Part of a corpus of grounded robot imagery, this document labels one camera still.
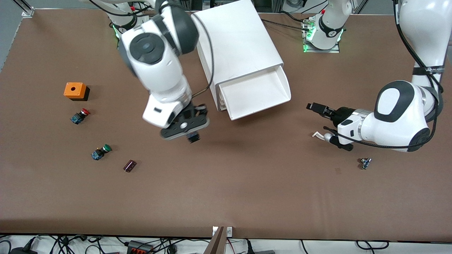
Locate white drawer cabinet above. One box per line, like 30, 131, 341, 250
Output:
191, 0, 285, 112

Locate green push button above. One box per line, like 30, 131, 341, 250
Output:
91, 144, 112, 161

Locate red push button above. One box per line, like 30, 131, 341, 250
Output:
70, 108, 91, 125

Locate brown slanted beam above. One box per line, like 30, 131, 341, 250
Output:
203, 226, 225, 254

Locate black power strip orange switches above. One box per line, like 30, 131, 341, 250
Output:
128, 240, 154, 254

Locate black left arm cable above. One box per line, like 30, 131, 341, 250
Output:
322, 0, 445, 149

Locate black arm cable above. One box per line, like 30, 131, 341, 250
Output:
322, 0, 445, 149
191, 12, 215, 99

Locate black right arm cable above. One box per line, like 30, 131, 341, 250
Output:
191, 12, 215, 99

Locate black base power cable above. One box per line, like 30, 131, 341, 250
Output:
261, 18, 308, 31
280, 11, 309, 24

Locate black velcro cable strap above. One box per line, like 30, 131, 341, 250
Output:
412, 66, 444, 76

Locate orange button enclosure box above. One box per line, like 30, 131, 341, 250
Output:
64, 82, 90, 102

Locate black looped floor cable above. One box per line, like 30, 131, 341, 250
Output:
356, 240, 389, 250

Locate aluminium frame corner bracket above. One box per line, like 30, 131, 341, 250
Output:
21, 0, 36, 17

